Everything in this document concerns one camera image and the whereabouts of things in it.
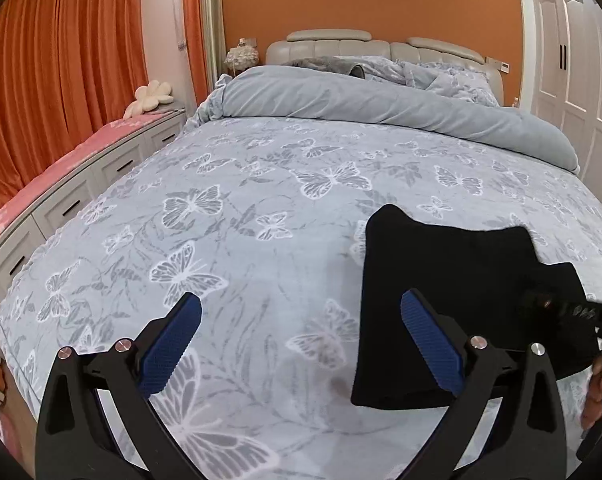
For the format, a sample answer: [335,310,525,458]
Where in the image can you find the beige padded headboard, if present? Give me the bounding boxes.
[264,28,505,105]

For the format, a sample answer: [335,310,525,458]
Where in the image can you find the dark grey rolled blanket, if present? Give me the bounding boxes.
[285,56,366,79]

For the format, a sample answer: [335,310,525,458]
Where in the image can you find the white drawer bench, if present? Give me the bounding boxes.
[0,105,186,302]

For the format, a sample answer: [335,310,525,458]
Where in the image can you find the narrow orange curtain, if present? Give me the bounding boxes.
[182,0,208,104]

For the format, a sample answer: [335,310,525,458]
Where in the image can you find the black pants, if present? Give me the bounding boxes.
[351,205,598,411]

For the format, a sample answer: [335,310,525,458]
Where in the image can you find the white flower bedside lamp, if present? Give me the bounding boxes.
[224,38,260,77]

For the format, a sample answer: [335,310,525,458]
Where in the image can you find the pink bench cushion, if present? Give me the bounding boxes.
[0,110,167,235]

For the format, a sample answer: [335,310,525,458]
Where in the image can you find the white wardrobe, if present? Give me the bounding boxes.
[521,0,602,203]

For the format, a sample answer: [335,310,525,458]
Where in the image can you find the butterfly print grey bedsheet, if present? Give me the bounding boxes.
[0,118,602,479]

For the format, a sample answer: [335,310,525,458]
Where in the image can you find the right hand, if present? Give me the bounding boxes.
[581,356,602,430]

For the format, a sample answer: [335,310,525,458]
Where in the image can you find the grey butterfly pillow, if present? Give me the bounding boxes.
[344,56,499,107]

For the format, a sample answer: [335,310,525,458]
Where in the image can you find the white flower plush cushion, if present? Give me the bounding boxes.
[123,80,174,119]

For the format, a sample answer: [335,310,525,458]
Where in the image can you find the grey folded duvet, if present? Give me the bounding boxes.
[184,65,578,172]

